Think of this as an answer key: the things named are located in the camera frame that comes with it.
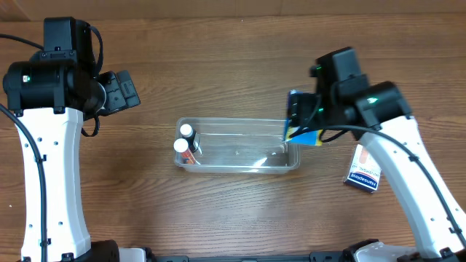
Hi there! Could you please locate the blue yellow VapoDrops box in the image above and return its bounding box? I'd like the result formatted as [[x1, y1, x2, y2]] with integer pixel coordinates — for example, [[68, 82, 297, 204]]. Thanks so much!
[[283, 90, 322, 146]]

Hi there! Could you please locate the dark bottle white cap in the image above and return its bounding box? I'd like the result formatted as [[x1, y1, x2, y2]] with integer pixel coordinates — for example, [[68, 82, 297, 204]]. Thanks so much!
[[180, 124, 200, 153]]

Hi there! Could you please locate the orange tube white cap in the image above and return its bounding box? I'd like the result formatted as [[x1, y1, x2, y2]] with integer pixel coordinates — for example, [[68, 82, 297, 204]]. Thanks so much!
[[173, 138, 197, 164]]

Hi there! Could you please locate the white blue Hansaplast box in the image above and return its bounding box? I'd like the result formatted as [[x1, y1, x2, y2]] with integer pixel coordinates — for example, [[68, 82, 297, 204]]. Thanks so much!
[[343, 144, 382, 193]]

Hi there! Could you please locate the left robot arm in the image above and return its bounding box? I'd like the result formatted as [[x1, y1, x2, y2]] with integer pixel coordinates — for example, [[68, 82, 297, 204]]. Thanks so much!
[[1, 17, 148, 261]]

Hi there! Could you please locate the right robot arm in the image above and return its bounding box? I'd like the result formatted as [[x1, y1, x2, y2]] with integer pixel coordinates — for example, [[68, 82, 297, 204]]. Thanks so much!
[[284, 47, 465, 261]]

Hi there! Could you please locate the clear plastic container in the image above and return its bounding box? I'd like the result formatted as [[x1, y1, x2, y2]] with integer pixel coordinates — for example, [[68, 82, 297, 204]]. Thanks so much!
[[174, 117, 301, 174]]

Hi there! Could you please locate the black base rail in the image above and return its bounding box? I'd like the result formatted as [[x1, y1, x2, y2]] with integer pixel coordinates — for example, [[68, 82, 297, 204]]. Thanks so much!
[[119, 247, 365, 262]]

